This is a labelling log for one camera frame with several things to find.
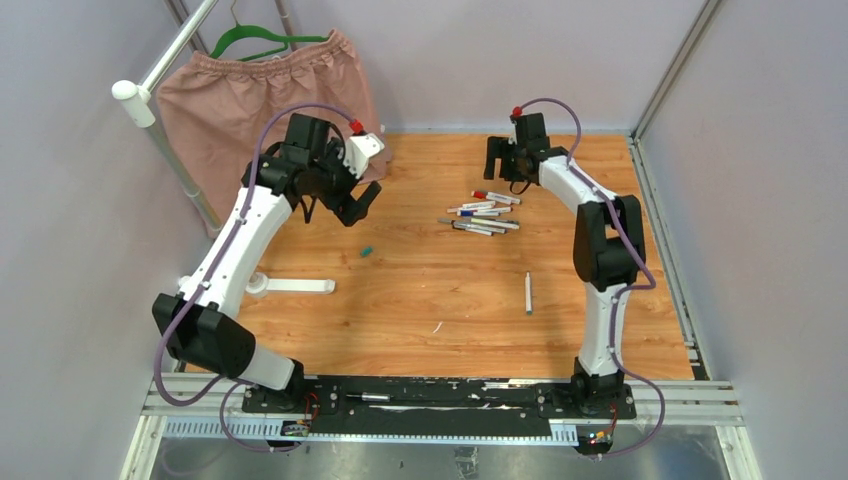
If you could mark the teal capped white marker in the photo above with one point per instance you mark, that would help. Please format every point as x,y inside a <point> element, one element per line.
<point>528,293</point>

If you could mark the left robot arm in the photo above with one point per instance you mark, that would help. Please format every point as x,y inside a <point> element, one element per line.
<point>198,323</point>

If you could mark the green clothes hanger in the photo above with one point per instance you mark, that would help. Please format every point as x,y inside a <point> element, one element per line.
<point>248,41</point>

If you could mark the green capped white marker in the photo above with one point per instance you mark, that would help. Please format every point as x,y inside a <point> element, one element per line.
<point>494,223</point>

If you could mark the white acrylic marker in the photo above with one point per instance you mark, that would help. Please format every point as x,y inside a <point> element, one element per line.
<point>485,205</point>

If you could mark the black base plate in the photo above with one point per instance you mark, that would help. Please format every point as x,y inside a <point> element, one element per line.
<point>439,407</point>

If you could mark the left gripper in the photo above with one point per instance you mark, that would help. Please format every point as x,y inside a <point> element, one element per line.
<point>348,209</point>

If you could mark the red capped white marker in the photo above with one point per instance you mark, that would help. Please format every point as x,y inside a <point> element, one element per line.
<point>496,197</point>

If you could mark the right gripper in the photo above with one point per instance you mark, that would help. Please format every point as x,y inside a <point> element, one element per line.
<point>500,147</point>

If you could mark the white clothes rack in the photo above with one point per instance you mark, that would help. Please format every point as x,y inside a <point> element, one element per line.
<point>135,98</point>

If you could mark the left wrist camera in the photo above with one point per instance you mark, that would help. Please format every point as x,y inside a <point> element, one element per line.
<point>359,150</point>

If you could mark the blue capped white marker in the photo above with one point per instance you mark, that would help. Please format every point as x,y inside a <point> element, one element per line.
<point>493,212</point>

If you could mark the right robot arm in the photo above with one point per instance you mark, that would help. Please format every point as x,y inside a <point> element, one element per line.
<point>608,247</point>

